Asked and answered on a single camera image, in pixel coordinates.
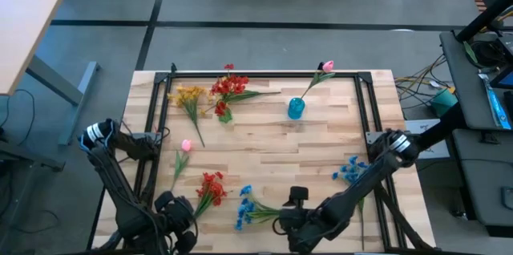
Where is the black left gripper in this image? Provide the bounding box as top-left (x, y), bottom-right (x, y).
top-left (154, 190), bottom-right (198, 254)

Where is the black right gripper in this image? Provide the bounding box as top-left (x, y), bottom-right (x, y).
top-left (278, 185), bottom-right (325, 253)

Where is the red artificial flower bunch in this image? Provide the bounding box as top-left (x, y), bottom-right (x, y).
top-left (194, 171), bottom-right (229, 220)
top-left (208, 63), bottom-right (250, 119)

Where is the blue artificial flower bunch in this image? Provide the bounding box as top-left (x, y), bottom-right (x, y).
top-left (234, 184), bottom-right (281, 232)
top-left (331, 155), bottom-right (372, 250)

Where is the pink artificial tulip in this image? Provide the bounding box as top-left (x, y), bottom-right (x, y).
top-left (170, 138), bottom-right (193, 192)
top-left (300, 60), bottom-right (337, 100)

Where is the blue glass vase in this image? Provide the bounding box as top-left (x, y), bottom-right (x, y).
top-left (287, 97), bottom-right (306, 120)

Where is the green glass vase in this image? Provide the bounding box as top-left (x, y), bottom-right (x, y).
top-left (218, 107), bottom-right (234, 124)

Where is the white paper sheet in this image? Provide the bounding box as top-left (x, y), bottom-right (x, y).
top-left (404, 118), bottom-right (450, 160)

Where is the teal cup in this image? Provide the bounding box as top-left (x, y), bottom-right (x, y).
top-left (430, 88), bottom-right (458, 118)

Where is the dark grey chair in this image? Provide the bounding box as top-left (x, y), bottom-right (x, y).
top-left (452, 128), bottom-right (513, 238)

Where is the grey side desk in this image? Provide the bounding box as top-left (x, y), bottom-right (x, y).
top-left (438, 30), bottom-right (513, 132)

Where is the blue flat strip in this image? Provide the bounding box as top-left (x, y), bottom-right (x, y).
top-left (478, 72), bottom-right (513, 131)

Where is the light wood side table top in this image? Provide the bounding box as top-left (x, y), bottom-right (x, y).
top-left (0, 0), bottom-right (69, 96)

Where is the dark tablet screen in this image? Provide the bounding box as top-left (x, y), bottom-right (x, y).
top-left (489, 64), bottom-right (513, 90)

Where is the black diagonal pole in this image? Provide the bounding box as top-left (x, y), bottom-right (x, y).
top-left (455, 0), bottom-right (513, 43)

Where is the black metal table frame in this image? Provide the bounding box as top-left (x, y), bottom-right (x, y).
top-left (86, 62), bottom-right (442, 254)

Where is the grey side table leg frame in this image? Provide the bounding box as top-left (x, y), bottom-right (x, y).
top-left (26, 55), bottom-right (100, 147)

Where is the black hanging cable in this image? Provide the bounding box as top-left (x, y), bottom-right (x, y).
top-left (0, 88), bottom-right (36, 148)

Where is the yellow cable bundle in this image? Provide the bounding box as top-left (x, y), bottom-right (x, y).
top-left (394, 53), bottom-right (456, 106)

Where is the green strap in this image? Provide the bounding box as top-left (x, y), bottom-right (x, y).
top-left (463, 40), bottom-right (478, 66)

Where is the coiled black cable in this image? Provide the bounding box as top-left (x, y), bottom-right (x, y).
top-left (471, 40), bottom-right (508, 67)

